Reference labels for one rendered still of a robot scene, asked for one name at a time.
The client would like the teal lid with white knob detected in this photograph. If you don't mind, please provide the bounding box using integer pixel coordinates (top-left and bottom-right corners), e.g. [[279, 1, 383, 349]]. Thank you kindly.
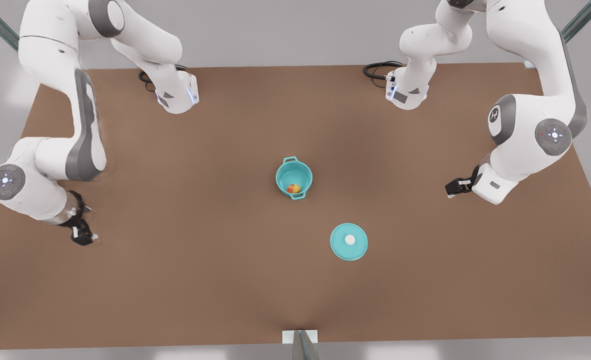
[[329, 222, 369, 262]]

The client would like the silver frame post with foot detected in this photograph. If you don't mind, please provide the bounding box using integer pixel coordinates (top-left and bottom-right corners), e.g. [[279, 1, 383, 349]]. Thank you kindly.
[[281, 329, 322, 360]]

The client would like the black cable loop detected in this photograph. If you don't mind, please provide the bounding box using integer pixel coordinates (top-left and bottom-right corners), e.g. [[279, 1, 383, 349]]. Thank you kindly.
[[138, 64, 189, 94], [362, 60, 405, 90]]

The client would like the teal pot with handles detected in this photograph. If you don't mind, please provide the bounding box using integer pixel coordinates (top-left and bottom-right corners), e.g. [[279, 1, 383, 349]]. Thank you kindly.
[[275, 156, 314, 201]]

